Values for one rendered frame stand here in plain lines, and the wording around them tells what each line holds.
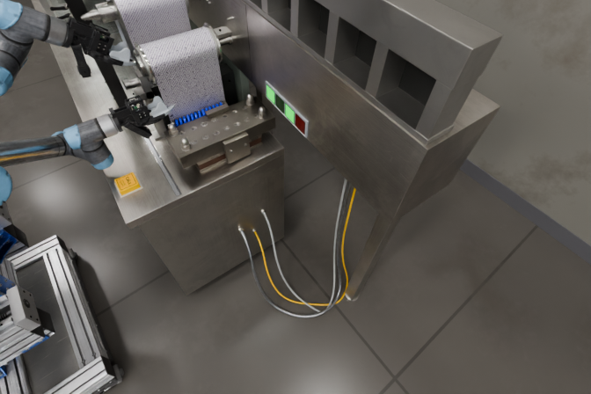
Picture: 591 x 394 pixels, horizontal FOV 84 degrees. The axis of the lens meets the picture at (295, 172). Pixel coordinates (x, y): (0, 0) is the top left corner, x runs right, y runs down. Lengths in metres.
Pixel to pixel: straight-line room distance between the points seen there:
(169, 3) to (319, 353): 1.75
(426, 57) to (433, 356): 1.70
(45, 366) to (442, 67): 1.94
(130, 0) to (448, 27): 1.09
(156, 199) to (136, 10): 0.68
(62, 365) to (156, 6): 1.58
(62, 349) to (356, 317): 1.44
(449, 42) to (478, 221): 2.06
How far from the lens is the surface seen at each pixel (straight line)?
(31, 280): 2.24
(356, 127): 0.85
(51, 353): 2.03
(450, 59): 0.62
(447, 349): 2.13
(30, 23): 1.19
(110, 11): 1.45
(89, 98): 1.86
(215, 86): 1.37
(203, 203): 1.38
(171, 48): 1.26
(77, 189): 2.77
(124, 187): 1.36
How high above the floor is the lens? 1.92
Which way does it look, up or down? 51 degrees down
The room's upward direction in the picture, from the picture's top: 3 degrees clockwise
